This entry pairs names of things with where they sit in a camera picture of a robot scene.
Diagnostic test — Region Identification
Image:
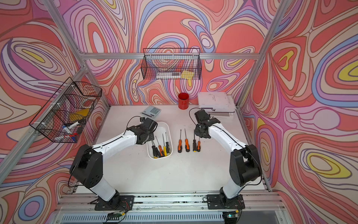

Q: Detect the orange phillips screwdriver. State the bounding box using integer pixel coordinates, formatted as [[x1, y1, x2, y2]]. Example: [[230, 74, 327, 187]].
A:
[[185, 129, 190, 152]]

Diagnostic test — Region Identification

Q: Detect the orange flathead screwdriver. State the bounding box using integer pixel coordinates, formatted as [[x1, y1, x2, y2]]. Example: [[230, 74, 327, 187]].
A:
[[197, 139, 201, 152]]

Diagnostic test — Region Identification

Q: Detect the black yellow-collar brown-shaft screwdriver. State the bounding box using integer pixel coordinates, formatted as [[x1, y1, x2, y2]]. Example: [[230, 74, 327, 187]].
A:
[[193, 134, 197, 152]]

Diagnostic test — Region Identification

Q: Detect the left wire basket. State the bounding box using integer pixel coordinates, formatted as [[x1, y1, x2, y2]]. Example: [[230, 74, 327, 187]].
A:
[[29, 78, 102, 143]]

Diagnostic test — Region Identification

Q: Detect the white marker pen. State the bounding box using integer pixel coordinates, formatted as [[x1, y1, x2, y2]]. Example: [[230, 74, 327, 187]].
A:
[[62, 120, 84, 133]]

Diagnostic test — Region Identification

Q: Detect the small black orange screwdriver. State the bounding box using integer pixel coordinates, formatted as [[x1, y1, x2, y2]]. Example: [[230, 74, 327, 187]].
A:
[[178, 130, 182, 153]]

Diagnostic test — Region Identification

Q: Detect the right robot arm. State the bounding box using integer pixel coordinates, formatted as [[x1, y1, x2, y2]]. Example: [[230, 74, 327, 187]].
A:
[[194, 109, 263, 199]]

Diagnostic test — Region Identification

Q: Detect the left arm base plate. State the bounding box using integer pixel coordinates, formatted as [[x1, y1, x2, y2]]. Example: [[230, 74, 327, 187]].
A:
[[95, 195, 135, 211]]

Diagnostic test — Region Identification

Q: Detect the grey calculator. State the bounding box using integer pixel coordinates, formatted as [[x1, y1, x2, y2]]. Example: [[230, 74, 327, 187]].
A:
[[141, 105, 161, 118]]

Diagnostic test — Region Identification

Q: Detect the middle white torn book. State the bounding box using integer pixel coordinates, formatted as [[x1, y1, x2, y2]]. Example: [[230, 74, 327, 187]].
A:
[[202, 108, 235, 113]]

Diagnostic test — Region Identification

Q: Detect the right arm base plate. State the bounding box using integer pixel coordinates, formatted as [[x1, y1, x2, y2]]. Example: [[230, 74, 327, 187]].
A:
[[205, 194, 245, 210]]

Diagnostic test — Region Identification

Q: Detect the white plastic storage box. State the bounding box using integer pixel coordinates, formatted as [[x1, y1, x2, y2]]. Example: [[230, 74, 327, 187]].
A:
[[145, 122, 173, 160]]

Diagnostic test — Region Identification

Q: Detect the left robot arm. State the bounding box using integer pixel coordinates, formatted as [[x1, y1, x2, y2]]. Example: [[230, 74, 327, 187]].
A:
[[70, 117, 158, 203]]

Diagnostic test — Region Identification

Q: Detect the red metal cup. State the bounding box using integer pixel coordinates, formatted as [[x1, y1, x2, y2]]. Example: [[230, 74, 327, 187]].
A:
[[178, 92, 189, 110]]

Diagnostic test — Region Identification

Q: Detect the black thin-shaft screwdriver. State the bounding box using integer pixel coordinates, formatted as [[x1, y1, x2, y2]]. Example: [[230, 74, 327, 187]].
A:
[[152, 141, 161, 159]]

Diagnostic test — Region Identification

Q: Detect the top white book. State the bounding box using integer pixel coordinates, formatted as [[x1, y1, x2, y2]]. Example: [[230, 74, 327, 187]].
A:
[[198, 92, 235, 108]]

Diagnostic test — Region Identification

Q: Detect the black yellow-collar phillips screwdriver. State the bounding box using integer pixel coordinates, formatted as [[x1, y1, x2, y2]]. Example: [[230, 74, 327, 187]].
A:
[[166, 134, 170, 155]]

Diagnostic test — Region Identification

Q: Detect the back wire basket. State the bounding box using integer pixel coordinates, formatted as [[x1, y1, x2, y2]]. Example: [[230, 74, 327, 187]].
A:
[[141, 47, 202, 80]]

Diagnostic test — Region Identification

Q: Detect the bottom white LOVER book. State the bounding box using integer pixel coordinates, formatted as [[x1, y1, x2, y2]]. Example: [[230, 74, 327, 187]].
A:
[[211, 113, 234, 120]]

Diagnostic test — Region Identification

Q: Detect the wire basket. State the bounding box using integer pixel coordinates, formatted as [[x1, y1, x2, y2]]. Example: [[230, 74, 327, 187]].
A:
[[29, 78, 102, 143], [141, 47, 202, 80]]

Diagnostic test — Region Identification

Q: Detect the yellow flathead screwdriver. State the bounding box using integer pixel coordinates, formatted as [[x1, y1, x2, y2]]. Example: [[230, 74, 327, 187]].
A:
[[162, 134, 167, 157]]

